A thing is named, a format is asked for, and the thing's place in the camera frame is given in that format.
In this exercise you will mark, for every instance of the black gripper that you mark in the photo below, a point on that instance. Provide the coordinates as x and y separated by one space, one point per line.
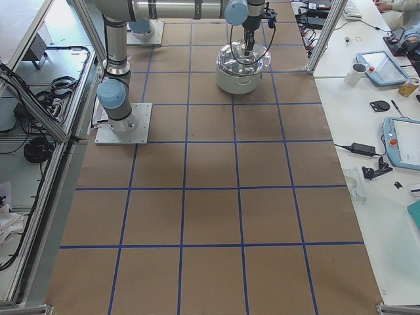
252 20

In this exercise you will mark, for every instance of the glass pot lid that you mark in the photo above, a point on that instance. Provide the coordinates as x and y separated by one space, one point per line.
232 61

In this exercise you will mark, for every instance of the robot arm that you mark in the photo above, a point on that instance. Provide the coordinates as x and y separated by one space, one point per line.
147 86

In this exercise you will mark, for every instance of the mint green pot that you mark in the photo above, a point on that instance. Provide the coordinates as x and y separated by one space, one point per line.
237 85

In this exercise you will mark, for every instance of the white paper cup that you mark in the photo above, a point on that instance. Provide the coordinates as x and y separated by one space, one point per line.
355 74

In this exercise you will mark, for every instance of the upper teach pendant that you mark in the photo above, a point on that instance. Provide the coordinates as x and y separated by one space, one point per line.
382 68

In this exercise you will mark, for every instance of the teach pendant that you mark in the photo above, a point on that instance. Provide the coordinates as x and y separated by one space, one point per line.
382 68
401 137

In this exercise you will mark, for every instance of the black round case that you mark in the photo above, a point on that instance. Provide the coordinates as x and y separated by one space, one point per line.
380 106

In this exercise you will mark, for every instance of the black laptop charger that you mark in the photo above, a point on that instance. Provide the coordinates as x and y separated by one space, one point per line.
360 149

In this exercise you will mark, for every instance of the person at desk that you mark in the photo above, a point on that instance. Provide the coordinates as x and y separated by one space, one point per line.
393 13

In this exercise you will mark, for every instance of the black pen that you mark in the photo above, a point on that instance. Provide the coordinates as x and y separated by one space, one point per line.
397 108

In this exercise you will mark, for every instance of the yellow drink can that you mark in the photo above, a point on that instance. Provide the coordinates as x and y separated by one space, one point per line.
409 87

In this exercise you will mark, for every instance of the clear plastic holder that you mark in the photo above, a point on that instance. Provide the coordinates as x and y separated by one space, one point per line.
354 184

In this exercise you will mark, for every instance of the lower teach pendant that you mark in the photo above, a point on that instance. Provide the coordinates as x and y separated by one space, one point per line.
401 137

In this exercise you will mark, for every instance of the aluminium frame post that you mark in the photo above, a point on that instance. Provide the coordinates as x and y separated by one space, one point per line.
327 30

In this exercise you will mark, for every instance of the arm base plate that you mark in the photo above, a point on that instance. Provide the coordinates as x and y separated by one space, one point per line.
132 130
145 33

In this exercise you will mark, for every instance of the aluminium table frame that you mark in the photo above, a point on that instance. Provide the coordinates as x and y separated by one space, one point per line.
48 65

